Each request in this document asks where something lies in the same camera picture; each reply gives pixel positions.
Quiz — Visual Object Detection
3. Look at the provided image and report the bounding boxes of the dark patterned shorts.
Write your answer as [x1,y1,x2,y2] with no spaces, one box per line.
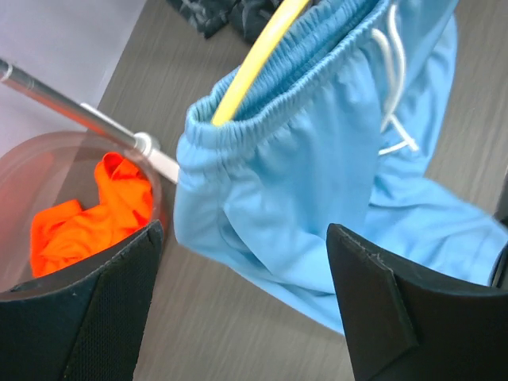
[167,0,282,44]

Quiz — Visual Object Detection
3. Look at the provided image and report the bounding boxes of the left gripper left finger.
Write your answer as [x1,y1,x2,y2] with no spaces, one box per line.
[1,221,164,380]

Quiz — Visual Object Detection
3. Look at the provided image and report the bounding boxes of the yellow hanger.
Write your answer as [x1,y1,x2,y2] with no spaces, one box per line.
[211,0,310,127]

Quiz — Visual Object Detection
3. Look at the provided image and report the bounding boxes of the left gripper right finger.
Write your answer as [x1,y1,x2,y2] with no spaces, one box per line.
[326,224,507,380]

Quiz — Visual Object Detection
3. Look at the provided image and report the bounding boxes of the orange shorts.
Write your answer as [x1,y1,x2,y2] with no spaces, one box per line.
[30,152,153,278]

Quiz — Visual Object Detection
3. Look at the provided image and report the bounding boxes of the light blue shorts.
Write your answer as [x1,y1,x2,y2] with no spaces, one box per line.
[174,1,507,333]

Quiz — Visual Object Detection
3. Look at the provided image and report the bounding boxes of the translucent pink laundry basket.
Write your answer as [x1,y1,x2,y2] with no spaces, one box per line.
[1,132,165,291]

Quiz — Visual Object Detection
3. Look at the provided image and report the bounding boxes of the white metal clothes rack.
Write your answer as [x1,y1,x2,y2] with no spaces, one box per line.
[1,60,179,183]

